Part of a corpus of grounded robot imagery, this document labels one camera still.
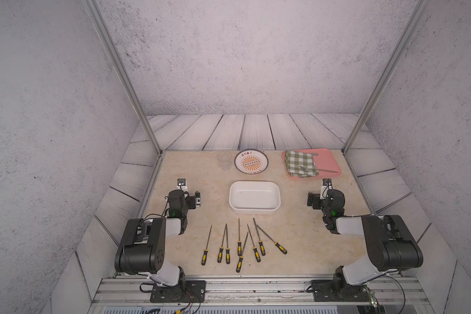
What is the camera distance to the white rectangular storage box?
93 centimetres

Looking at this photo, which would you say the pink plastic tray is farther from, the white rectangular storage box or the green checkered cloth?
the white rectangular storage box

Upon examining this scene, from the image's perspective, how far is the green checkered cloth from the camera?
3.61 feet

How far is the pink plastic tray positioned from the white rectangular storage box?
0.16 m

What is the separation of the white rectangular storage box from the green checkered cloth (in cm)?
11

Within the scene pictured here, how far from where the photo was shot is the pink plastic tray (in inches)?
43.4
